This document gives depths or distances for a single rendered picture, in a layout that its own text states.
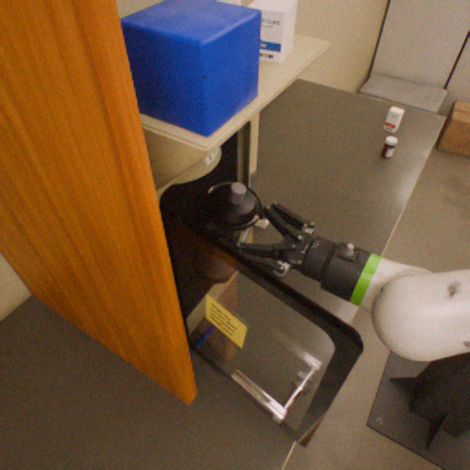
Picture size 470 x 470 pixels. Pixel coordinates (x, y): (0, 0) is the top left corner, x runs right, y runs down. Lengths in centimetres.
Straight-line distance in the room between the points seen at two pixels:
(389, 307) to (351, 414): 139
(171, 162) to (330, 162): 99
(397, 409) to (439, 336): 143
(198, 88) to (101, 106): 10
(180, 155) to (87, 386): 60
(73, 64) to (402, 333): 43
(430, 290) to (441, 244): 211
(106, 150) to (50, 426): 65
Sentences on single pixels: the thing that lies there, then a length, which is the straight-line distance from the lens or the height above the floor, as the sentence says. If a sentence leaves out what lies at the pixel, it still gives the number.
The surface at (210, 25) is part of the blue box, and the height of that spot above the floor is 160.
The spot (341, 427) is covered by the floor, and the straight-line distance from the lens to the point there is 183.
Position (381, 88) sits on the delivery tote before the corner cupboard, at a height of 33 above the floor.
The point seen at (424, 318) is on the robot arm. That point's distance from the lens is 48.
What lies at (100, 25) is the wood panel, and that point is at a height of 163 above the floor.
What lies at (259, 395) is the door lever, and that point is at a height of 121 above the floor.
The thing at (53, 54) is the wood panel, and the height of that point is 161.
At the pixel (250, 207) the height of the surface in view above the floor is 126.
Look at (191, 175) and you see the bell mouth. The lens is 63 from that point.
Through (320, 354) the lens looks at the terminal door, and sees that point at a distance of 44.
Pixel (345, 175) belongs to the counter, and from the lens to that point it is 130.
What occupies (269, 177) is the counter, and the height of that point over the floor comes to 94.
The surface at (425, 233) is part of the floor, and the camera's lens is 262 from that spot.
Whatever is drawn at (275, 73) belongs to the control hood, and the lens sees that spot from 50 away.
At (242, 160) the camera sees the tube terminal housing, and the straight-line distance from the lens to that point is 78.
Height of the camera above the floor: 171
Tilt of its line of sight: 48 degrees down
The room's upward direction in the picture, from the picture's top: straight up
